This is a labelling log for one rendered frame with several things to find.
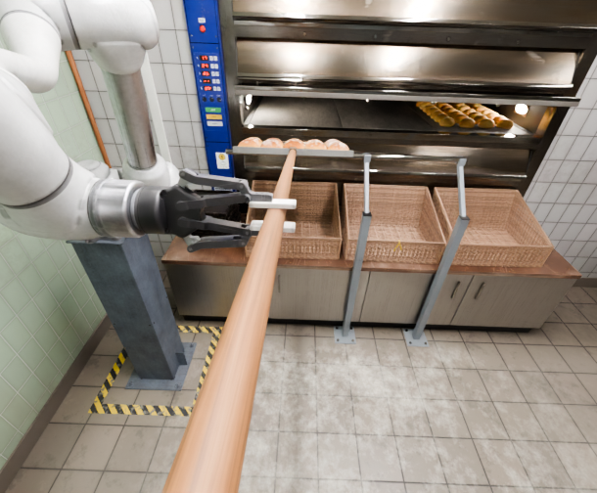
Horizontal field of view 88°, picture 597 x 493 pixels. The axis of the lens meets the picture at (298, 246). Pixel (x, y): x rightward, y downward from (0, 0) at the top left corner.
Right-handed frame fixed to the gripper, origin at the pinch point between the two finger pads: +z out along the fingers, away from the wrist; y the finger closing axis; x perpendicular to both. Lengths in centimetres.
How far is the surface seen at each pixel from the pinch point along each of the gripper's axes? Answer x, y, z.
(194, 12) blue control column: -136, -59, -51
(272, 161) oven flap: -156, 13, -14
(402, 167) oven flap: -156, 14, 68
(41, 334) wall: -78, 91, -122
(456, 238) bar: -102, 40, 84
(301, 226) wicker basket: -151, 54, 6
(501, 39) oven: -141, -54, 103
